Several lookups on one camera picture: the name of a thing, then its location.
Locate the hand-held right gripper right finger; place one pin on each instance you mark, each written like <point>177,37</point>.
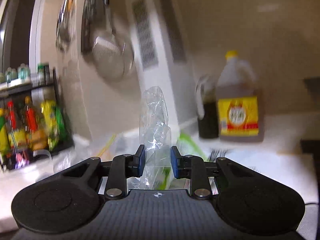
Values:
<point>175,162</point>

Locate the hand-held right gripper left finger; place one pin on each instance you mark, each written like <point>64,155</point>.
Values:
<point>140,161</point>

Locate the green snack wrapper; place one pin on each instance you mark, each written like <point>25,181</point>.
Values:
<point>187,142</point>

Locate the clear plastic bag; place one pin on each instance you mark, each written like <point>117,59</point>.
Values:
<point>155,120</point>

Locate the clear plastic packaging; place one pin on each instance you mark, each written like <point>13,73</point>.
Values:
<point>120,145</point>

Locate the black white printed paper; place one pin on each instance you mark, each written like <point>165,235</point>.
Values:
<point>220,153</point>

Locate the cooking wine bottle yellow label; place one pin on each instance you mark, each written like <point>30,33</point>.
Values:
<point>237,110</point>

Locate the yellow green snack bags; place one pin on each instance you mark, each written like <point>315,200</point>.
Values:
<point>53,122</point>

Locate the metal mesh strainer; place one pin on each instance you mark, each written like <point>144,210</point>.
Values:
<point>110,60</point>

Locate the red cap oil bottle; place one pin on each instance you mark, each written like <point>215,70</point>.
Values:
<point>32,122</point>

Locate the red cap soy sauce bottle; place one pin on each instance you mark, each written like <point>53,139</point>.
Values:
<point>13,125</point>

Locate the dark spice jar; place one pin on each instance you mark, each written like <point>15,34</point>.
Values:
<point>43,71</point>

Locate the green yellow label bottle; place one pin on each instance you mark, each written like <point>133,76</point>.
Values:
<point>3,135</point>

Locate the hanging dark utensil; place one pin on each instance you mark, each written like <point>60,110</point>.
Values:
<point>88,25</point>

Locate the green lidded jar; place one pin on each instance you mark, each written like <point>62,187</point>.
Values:
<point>9,75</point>
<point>24,72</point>

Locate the hanging metal utensil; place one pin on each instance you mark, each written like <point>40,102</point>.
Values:
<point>63,25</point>

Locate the silver wall vent grille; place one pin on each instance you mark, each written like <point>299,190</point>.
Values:
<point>145,35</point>
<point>173,30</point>

